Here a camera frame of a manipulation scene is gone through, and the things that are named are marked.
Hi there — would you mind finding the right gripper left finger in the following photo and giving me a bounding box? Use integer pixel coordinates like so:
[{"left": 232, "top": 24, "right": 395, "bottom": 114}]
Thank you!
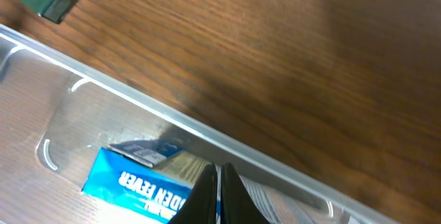
[{"left": 168, "top": 164, "right": 218, "bottom": 224}]

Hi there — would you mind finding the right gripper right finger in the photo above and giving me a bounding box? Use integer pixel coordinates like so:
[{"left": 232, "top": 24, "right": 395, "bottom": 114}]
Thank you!
[{"left": 220, "top": 163, "right": 269, "bottom": 224}]

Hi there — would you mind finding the blue medicine box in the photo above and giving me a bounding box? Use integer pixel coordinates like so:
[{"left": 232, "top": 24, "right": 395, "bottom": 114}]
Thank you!
[{"left": 80, "top": 139, "right": 294, "bottom": 224}]

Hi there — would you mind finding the clear plastic container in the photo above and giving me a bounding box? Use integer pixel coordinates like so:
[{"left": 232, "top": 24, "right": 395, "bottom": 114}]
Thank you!
[{"left": 1, "top": 26, "right": 389, "bottom": 223}]

